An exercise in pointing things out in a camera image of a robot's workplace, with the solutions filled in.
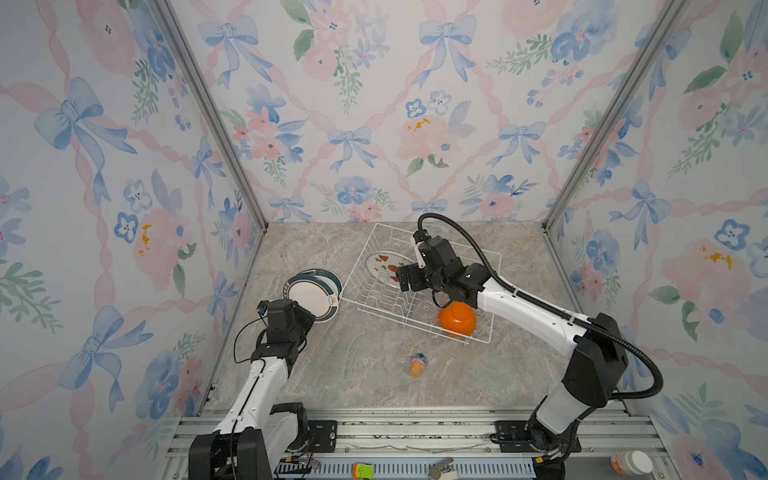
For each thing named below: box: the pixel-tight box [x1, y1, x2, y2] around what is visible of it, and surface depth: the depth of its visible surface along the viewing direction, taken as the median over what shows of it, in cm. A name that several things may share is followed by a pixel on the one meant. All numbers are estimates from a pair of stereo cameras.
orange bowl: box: [440, 301, 477, 337], surface depth 90 cm
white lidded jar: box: [610, 450, 653, 476], surface depth 67 cm
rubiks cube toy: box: [352, 462, 374, 480], surface depth 69 cm
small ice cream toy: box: [410, 353, 427, 378], surface depth 85 cm
